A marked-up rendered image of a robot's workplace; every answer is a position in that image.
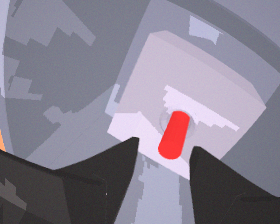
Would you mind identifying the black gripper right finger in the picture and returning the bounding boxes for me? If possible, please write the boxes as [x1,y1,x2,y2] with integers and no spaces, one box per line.
[189,146,280,224]

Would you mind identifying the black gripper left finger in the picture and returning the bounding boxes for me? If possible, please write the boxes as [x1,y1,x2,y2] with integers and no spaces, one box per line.
[0,136,140,224]

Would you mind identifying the red peg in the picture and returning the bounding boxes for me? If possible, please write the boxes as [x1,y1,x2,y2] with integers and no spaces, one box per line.
[157,112,190,159]

